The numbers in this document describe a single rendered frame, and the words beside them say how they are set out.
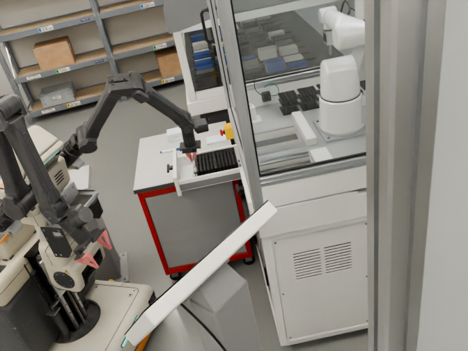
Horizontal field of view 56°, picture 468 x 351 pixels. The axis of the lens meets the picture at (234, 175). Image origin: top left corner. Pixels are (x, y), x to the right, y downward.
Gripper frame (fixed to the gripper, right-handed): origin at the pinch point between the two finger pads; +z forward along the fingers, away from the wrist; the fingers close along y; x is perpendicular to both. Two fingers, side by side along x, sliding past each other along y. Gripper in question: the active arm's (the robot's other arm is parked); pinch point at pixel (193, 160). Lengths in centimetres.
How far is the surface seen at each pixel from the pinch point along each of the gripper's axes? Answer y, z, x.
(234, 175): -19.2, 7.3, 7.2
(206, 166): -5.9, 5.0, -0.2
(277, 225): -35, 6, 48
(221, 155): -14.0, 4.6, -7.9
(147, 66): 86, 102, -403
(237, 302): -17, -9, 96
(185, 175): 6.0, 12.0, -5.2
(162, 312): 1, -29, 112
